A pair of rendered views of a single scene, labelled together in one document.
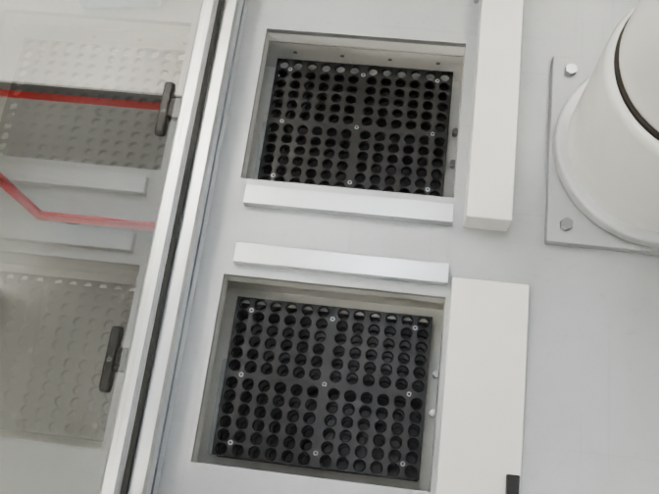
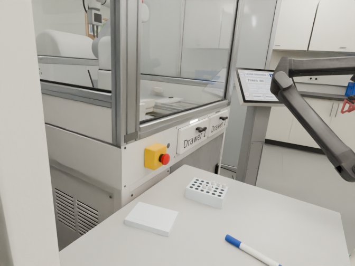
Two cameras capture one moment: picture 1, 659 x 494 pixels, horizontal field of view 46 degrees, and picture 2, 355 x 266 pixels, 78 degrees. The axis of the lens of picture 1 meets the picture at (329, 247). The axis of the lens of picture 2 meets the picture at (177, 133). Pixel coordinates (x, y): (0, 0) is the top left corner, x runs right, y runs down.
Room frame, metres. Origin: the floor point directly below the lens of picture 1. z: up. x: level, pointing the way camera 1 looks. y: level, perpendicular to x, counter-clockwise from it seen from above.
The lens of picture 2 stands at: (1.49, 0.29, 1.18)
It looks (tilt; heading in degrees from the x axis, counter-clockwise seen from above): 17 degrees down; 194
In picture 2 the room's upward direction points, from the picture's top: 4 degrees clockwise
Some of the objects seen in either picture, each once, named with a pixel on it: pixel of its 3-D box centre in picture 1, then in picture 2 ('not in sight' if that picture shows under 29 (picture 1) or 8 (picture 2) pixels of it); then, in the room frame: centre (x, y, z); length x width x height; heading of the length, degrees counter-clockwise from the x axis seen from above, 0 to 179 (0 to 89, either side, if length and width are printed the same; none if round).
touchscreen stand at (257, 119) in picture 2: not in sight; (254, 153); (-0.38, 0.53, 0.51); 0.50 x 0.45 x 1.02; 30
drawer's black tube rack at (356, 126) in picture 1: (357, 139); not in sight; (0.45, -0.06, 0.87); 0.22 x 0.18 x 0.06; 74
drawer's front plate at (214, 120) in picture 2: not in sight; (217, 122); (0.20, 0.22, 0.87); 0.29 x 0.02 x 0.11; 164
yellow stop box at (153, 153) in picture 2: not in sight; (156, 156); (0.82, 0.06, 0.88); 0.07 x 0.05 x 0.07; 164
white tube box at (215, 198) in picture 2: not in sight; (206, 192); (0.83, 0.25, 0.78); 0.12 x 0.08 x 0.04; 80
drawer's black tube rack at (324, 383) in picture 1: (326, 388); not in sight; (0.14, 0.03, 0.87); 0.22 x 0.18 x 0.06; 74
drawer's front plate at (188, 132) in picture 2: not in sight; (194, 134); (0.50, 0.14, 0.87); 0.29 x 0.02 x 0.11; 164
